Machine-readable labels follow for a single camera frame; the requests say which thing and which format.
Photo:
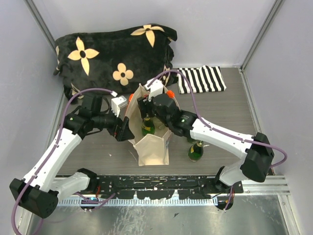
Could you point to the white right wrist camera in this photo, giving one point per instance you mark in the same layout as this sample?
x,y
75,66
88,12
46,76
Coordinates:
x,y
154,87

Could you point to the black white striped cloth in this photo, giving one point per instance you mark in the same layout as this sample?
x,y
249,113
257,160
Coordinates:
x,y
204,79

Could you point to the white slotted cable duct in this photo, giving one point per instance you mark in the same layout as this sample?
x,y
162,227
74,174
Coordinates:
x,y
174,201

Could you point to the beige canvas bag orange handles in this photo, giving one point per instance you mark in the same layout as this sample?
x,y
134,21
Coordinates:
x,y
151,149

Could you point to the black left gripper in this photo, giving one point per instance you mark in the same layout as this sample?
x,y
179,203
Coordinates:
x,y
123,133

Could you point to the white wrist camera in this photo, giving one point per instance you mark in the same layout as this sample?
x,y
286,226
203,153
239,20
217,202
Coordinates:
x,y
154,87
117,104

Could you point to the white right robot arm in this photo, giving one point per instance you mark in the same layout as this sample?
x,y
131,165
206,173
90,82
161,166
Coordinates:
x,y
254,152

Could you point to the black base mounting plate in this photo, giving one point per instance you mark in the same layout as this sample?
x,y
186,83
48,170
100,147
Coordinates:
x,y
154,187

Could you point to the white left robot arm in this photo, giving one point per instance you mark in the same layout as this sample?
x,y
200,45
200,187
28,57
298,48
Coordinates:
x,y
37,192

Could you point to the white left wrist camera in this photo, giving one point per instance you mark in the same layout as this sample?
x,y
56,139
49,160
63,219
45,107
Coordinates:
x,y
117,104

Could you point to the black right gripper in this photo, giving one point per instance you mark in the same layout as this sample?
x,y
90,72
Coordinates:
x,y
144,103

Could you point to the green bottle front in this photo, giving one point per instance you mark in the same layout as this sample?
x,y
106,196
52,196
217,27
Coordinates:
x,y
196,151

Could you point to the black blanket beige flowers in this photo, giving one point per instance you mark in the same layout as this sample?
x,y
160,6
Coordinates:
x,y
119,61

